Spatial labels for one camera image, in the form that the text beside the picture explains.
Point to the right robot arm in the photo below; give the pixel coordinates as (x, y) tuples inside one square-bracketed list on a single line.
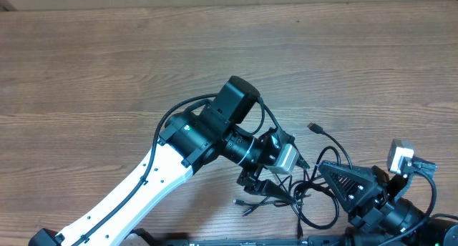
[(417, 227)]

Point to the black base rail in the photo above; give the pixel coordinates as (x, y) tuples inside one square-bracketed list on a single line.
[(243, 242)]

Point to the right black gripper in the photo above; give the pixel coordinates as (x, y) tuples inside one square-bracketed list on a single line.
[(366, 182)]

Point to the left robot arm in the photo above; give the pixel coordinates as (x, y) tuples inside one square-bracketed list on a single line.
[(189, 136)]

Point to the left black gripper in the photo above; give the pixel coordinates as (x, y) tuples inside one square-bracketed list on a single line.
[(267, 187)]

